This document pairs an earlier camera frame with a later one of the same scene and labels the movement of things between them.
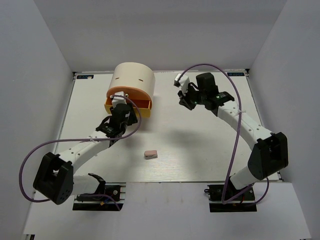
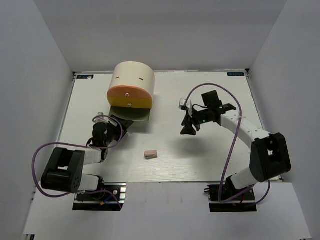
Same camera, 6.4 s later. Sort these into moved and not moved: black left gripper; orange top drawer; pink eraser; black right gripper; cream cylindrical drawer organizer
Moved: black left gripper; black right gripper
Not moved: cream cylindrical drawer organizer; orange top drawer; pink eraser
